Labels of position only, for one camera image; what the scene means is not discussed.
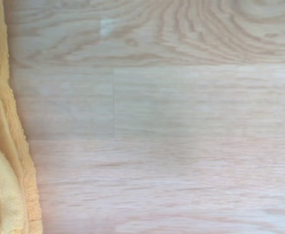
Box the yellow terry cloth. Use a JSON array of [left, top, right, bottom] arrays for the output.
[[0, 0, 43, 234]]

